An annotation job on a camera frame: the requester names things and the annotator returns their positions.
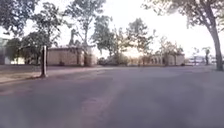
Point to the row of trees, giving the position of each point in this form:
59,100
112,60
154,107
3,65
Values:
110,40

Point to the grey asphalt road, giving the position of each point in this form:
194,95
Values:
133,100

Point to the low beige building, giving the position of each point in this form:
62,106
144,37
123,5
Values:
65,56

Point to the long low pale building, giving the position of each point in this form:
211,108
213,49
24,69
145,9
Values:
166,60

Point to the tree with white-painted trunk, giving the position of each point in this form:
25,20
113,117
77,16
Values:
44,50

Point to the verge strip beside road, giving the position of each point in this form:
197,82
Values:
16,75

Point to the large tree with leaning trunk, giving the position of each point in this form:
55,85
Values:
215,40

